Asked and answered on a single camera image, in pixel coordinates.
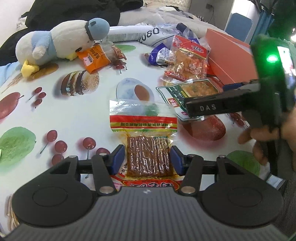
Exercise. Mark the fruit print tablecloth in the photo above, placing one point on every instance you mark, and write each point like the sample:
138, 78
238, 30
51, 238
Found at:
132, 214

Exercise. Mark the green white snack packet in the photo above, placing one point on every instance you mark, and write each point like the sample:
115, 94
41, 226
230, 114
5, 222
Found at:
176, 93

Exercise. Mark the orange open cardboard box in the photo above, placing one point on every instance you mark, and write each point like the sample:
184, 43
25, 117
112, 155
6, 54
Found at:
230, 59

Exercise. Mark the red label spicy strips bag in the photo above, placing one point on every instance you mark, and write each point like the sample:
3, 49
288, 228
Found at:
187, 60

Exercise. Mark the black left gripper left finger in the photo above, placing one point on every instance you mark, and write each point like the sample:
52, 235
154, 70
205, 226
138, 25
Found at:
100, 166

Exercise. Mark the red yellow tofu snack packet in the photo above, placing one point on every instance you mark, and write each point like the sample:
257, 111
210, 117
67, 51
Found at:
147, 130

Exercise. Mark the blue curtain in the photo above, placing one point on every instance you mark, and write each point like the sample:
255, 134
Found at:
264, 22

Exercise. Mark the grey quilt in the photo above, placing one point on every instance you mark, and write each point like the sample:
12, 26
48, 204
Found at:
155, 17

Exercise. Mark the blue white plastic bag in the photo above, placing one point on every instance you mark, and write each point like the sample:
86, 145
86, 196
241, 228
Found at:
161, 39

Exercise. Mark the person's right hand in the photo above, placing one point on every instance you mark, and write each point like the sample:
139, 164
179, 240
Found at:
286, 132

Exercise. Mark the blue chair back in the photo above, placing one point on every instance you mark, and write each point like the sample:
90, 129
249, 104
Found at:
239, 26

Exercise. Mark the white and blue plush bird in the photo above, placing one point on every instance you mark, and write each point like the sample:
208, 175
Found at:
64, 41

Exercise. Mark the white cylindrical bottle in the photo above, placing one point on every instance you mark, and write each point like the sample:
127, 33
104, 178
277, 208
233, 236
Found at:
140, 33

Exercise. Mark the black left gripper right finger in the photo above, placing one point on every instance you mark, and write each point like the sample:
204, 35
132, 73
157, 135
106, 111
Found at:
192, 167

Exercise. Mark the orange snack packet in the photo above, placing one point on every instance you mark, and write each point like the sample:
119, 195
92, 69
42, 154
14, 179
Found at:
94, 58

